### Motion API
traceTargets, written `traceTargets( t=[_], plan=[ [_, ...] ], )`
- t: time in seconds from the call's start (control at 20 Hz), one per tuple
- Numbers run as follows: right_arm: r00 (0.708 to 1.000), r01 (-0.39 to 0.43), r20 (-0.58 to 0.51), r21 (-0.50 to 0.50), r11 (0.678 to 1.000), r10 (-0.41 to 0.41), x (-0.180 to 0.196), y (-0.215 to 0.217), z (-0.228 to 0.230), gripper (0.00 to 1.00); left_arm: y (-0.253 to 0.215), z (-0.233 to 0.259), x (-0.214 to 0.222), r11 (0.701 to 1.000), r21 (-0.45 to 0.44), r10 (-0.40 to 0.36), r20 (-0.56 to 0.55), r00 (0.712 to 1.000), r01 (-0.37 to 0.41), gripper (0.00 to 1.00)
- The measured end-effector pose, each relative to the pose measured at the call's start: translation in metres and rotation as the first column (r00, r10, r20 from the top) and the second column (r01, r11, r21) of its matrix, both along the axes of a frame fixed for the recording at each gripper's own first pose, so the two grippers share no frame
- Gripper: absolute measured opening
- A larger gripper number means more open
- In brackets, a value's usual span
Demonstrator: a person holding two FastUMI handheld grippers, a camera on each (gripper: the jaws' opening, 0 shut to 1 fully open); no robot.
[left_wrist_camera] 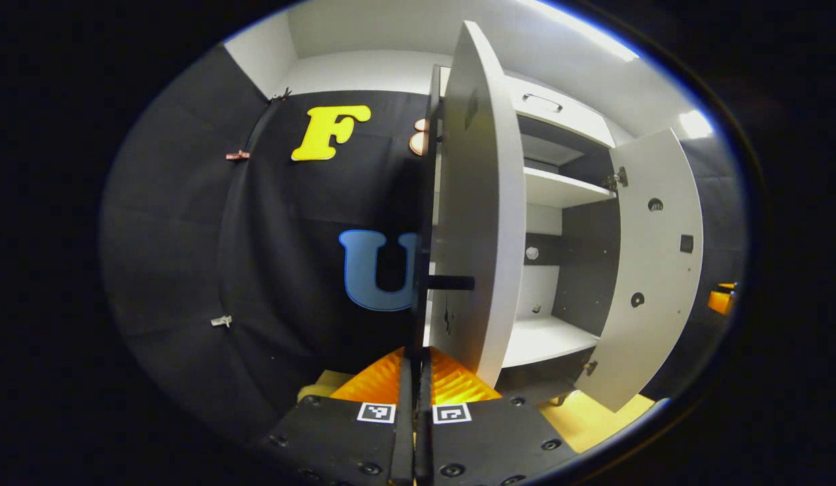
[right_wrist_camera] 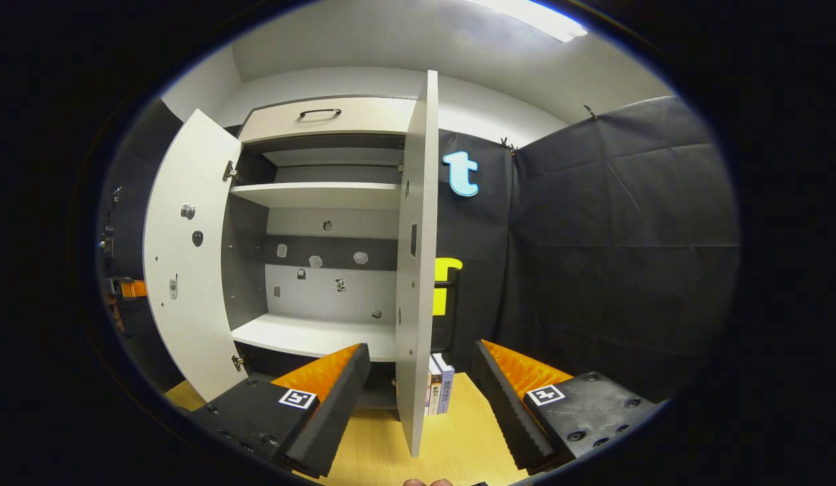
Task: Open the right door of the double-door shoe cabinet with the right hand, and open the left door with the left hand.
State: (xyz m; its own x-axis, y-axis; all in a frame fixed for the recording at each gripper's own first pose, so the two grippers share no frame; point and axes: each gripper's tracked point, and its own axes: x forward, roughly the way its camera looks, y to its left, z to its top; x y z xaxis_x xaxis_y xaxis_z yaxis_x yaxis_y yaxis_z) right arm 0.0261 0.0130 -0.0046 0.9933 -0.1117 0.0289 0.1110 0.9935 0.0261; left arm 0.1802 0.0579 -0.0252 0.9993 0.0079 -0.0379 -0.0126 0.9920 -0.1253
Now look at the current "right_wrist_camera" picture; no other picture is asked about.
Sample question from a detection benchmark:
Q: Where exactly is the grey double-door shoe cabinet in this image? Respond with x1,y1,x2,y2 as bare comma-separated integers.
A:
222,97,420,412

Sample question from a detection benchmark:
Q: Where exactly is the shoe cabinet door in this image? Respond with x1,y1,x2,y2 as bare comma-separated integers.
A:
395,70,460,459
142,109,248,404

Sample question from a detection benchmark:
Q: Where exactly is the white spine book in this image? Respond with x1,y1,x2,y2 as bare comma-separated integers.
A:
426,356,443,417

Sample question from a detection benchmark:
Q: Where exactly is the black backdrop cloth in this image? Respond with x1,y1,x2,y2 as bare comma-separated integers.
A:
97,94,742,406

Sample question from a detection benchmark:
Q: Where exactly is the long ceiling light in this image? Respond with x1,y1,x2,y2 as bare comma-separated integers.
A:
468,0,588,44

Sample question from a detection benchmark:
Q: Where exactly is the blue spine book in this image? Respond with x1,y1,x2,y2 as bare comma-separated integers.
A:
437,352,456,416

